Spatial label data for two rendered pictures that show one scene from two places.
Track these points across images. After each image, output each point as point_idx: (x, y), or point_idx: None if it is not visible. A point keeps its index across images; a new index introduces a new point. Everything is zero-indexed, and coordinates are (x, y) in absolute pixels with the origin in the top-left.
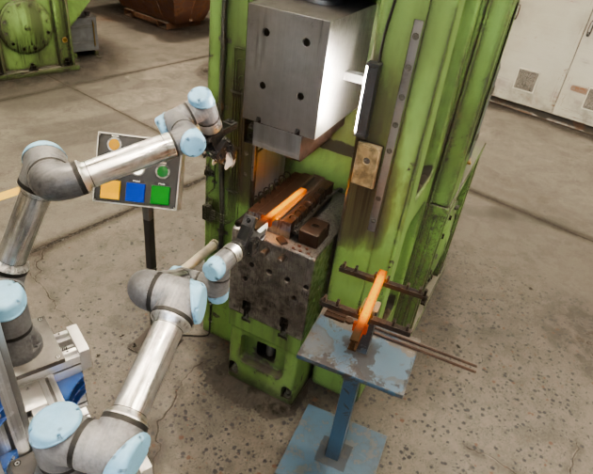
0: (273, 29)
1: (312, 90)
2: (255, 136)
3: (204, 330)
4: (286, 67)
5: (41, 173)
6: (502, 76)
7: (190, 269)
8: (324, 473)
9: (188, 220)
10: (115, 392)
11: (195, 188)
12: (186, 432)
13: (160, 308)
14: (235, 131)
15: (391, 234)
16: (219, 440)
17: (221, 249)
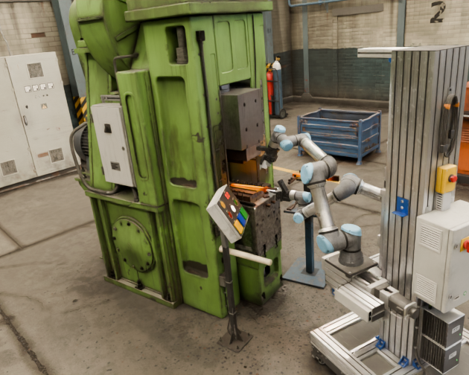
0: (246, 102)
1: (260, 119)
2: (247, 155)
3: (223, 318)
4: (251, 115)
5: (333, 162)
6: None
7: (297, 210)
8: (321, 274)
9: (86, 338)
10: (278, 352)
11: (33, 338)
12: (303, 319)
13: (361, 181)
14: (219, 170)
15: (270, 169)
16: (307, 306)
17: (296, 193)
